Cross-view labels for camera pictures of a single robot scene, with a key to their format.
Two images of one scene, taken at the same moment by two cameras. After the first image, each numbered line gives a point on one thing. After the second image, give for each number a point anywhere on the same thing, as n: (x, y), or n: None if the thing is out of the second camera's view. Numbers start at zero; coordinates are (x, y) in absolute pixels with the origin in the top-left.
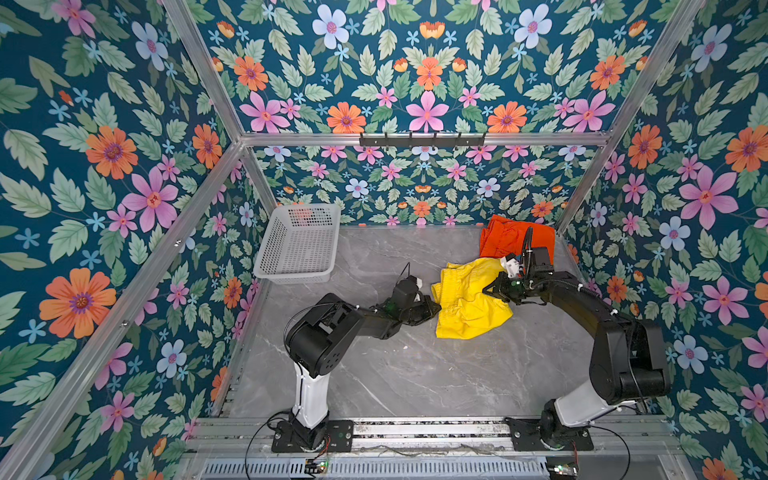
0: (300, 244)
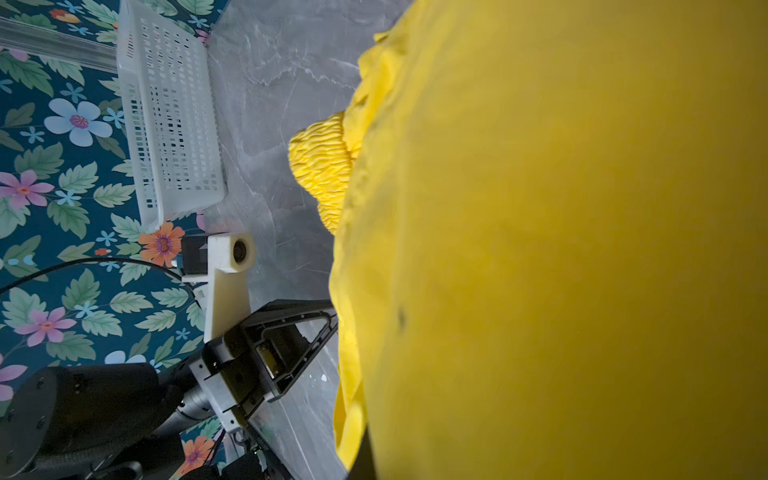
0: (168, 91)
